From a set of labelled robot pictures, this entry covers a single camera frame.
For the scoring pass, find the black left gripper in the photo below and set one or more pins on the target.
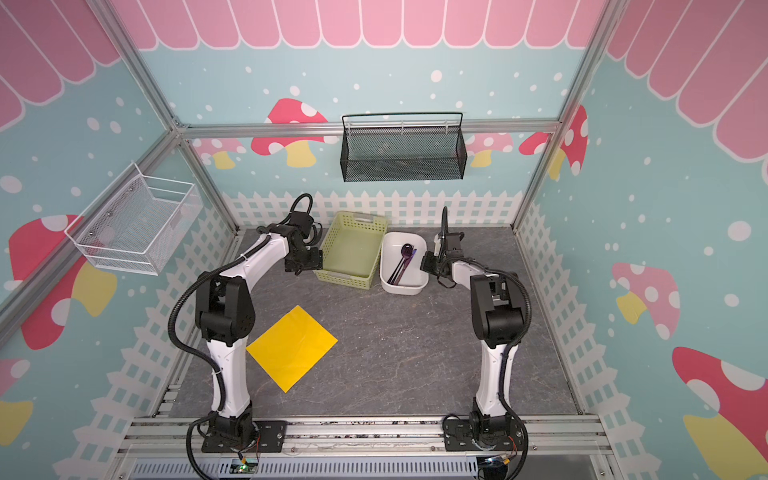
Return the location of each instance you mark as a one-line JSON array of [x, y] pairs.
[[316, 261]]

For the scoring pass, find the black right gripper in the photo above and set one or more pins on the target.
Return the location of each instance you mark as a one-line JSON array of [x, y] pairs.
[[429, 263]]

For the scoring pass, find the purple spoon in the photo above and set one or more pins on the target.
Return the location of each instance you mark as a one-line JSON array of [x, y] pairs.
[[406, 253]]

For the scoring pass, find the yellow paper napkin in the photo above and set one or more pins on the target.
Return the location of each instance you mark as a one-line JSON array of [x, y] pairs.
[[291, 347]]

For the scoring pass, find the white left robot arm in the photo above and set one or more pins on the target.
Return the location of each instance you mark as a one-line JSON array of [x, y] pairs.
[[225, 316]]

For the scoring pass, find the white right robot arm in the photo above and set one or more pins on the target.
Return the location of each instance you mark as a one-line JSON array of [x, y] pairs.
[[500, 317]]

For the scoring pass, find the white plastic tub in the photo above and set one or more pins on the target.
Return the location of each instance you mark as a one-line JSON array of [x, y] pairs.
[[414, 280]]

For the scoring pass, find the purple knife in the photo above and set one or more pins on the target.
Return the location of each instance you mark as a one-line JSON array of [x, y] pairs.
[[399, 273]]

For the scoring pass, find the green perforated plastic basket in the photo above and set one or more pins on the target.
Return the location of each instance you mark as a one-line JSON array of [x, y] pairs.
[[351, 249]]

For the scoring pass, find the black mesh wall basket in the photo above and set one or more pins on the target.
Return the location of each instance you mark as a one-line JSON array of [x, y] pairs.
[[402, 147]]

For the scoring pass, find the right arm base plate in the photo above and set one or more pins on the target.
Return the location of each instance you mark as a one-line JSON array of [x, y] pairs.
[[501, 433]]

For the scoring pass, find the white wire wall basket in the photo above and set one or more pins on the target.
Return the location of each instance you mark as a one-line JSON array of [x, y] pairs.
[[136, 224]]

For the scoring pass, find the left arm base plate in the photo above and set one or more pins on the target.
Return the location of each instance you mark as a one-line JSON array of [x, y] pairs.
[[261, 436]]

